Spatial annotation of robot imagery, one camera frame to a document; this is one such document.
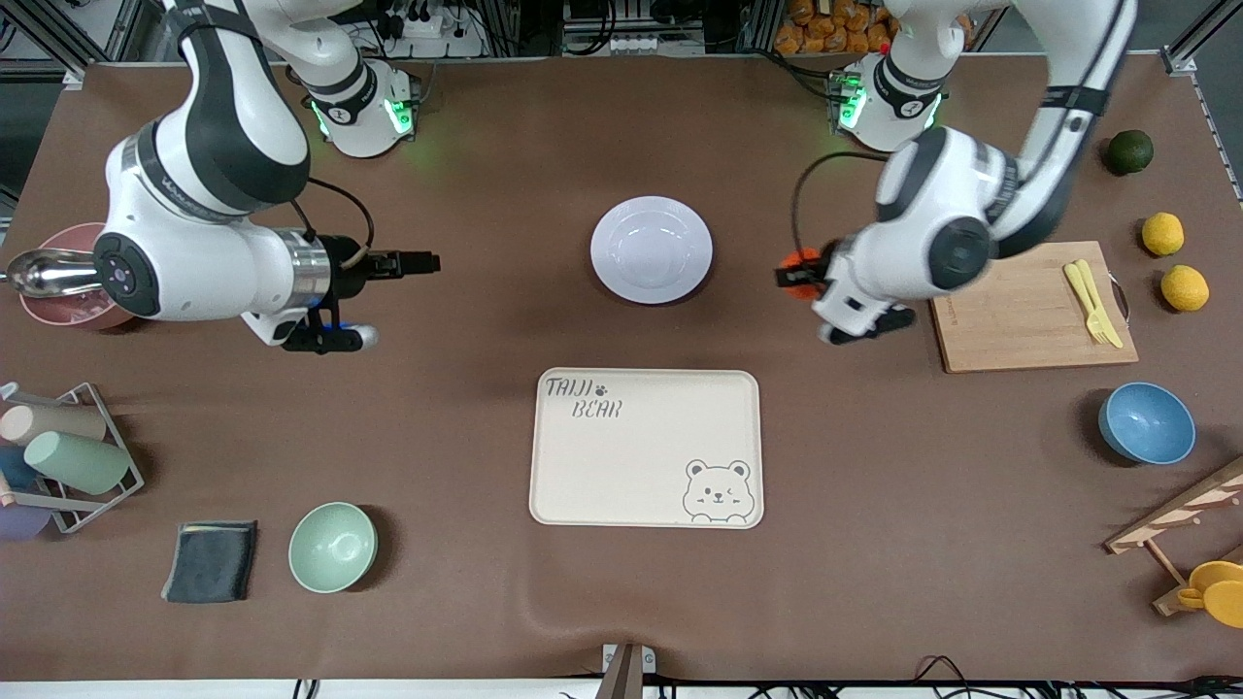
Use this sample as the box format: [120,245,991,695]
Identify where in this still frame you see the orange fruit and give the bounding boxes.
[782,249,826,299]

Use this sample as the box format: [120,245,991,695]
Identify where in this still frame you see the lavender round plate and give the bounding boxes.
[590,196,714,305]

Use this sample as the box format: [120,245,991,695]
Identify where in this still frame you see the wooden cutting board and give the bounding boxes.
[927,241,1140,375]

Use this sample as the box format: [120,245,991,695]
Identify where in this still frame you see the white power strip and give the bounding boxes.
[382,8,487,59]

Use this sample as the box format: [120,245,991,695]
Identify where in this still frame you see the bag of orange buns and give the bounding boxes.
[774,0,900,55]

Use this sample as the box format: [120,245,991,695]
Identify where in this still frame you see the cream bear print tray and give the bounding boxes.
[528,367,765,530]

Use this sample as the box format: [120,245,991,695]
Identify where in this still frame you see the yellow plastic fork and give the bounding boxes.
[1063,262,1111,346]

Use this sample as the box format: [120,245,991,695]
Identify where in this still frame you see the grey power strip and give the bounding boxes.
[607,32,707,56]

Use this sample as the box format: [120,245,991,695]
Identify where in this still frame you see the yellow plastic knife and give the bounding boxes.
[1075,259,1125,350]

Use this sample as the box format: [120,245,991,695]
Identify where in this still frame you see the pink bowl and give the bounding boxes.
[19,222,139,331]

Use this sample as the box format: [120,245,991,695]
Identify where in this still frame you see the green bowl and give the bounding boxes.
[288,502,378,594]

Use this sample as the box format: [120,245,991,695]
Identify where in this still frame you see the shiny metal scoop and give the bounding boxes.
[5,249,104,299]

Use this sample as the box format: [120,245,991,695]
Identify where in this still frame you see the dark green lime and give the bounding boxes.
[1105,129,1156,178]

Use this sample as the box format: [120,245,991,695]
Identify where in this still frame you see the dark grey folded cloth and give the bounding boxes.
[161,520,259,605]

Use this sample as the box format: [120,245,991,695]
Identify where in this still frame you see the beige cup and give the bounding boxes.
[0,404,108,447]

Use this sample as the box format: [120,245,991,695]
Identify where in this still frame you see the mint green cup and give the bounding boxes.
[24,431,132,496]

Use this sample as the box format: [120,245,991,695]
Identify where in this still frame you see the yellow lemon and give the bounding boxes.
[1160,264,1211,313]
[1141,213,1186,257]

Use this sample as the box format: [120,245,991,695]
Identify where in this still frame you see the blue bowl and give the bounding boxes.
[1098,382,1197,466]

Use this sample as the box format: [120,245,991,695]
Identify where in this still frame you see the blue cup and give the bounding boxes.
[0,445,40,492]

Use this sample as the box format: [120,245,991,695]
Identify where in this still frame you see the purple cup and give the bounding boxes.
[0,503,54,542]

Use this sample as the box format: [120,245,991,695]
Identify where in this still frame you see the wooden peg rack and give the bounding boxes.
[1105,456,1243,617]

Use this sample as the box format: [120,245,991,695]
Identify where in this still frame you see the grey wire cup rack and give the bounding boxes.
[0,382,146,535]

